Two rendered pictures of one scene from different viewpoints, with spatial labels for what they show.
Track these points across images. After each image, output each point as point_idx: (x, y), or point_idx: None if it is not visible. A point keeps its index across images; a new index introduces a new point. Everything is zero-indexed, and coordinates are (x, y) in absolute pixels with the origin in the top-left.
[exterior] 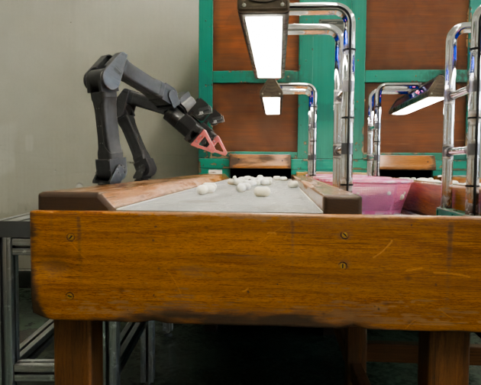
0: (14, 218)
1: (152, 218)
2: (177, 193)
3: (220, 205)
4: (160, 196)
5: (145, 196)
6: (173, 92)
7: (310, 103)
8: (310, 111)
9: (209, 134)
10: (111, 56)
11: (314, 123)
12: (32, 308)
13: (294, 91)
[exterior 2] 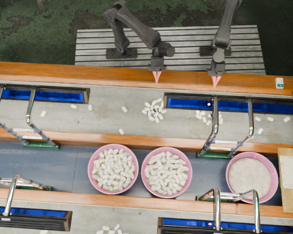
0: (83, 33)
1: None
2: (63, 84)
3: (3, 102)
4: (40, 81)
5: (23, 80)
6: (148, 43)
7: (245, 135)
8: (243, 138)
9: (207, 71)
10: (121, 4)
11: (206, 140)
12: (271, 21)
13: (248, 117)
